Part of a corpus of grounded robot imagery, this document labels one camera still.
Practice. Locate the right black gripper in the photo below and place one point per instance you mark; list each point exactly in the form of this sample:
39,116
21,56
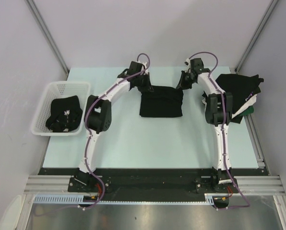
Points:
182,83

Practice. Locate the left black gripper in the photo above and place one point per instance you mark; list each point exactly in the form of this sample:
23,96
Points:
148,87

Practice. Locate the white plastic laundry basket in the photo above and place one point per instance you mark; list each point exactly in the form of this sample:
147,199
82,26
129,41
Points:
56,90

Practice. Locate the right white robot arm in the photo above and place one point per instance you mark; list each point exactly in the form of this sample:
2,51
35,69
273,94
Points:
222,165

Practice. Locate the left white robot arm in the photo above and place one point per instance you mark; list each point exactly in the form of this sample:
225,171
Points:
98,116

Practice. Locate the green folded t-shirt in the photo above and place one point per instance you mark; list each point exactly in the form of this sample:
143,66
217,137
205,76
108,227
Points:
237,119

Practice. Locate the white folded t-shirt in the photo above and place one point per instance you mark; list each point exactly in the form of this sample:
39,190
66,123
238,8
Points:
233,105

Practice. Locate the black printed t-shirt in basket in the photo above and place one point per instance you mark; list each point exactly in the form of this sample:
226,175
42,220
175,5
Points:
65,115

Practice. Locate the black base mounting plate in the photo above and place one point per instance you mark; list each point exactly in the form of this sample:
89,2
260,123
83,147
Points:
144,185

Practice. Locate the left aluminium frame post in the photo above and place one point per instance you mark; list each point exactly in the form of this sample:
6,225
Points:
47,34

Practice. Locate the aluminium frame post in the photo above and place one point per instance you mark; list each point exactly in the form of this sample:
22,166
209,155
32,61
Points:
257,33
47,34

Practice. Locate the right aluminium frame post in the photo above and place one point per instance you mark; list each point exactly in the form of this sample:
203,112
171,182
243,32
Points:
257,33

